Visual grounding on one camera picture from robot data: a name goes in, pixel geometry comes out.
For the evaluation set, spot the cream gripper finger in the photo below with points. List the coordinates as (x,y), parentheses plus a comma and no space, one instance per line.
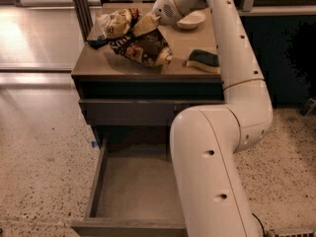
(147,24)

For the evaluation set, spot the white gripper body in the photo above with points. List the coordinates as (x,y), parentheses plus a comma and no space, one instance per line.
(164,11)

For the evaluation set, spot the brown chip bag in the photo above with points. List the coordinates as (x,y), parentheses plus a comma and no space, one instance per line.
(150,50)

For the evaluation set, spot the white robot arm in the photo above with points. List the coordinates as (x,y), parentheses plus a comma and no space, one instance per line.
(203,139)

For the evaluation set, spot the grey drawer cabinet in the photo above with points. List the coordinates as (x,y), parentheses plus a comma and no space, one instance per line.
(102,74)

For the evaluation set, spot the white ceramic bowl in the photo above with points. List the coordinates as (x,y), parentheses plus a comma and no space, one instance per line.
(191,21)

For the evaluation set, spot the black snack bar packet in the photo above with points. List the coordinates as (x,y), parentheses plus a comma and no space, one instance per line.
(98,42)

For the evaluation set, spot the green yellow sponge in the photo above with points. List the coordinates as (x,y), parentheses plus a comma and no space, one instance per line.
(203,60)

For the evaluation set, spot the white power strip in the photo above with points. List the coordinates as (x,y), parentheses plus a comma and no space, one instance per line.
(290,232)

